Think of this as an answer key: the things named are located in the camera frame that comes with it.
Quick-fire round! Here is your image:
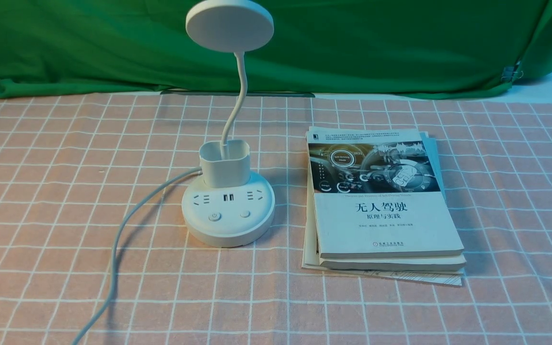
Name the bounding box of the top white autonomous driving book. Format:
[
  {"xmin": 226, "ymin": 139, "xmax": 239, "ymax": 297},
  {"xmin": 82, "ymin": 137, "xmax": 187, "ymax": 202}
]
[{"xmin": 306, "ymin": 129, "xmax": 464, "ymax": 259}]

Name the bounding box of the pink checkered tablecloth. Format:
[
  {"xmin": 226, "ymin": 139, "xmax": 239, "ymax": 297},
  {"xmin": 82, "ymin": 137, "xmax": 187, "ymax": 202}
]
[{"xmin": 0, "ymin": 94, "xmax": 552, "ymax": 345}]

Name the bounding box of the white desk lamp with base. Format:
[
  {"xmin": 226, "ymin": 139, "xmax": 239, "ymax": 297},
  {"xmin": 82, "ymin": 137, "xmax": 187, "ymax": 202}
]
[{"xmin": 182, "ymin": 0, "xmax": 276, "ymax": 248}]

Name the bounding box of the white lamp power cable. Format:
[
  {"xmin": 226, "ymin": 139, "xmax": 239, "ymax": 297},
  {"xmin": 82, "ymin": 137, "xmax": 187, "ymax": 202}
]
[{"xmin": 71, "ymin": 166, "xmax": 203, "ymax": 345}]

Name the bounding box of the metal binder clip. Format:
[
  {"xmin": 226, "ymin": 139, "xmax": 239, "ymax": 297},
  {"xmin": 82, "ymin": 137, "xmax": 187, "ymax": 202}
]
[{"xmin": 500, "ymin": 61, "xmax": 524, "ymax": 83}]

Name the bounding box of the green backdrop cloth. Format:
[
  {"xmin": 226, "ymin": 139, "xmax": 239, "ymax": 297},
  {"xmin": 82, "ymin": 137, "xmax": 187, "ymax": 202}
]
[{"xmin": 0, "ymin": 0, "xmax": 552, "ymax": 100}]

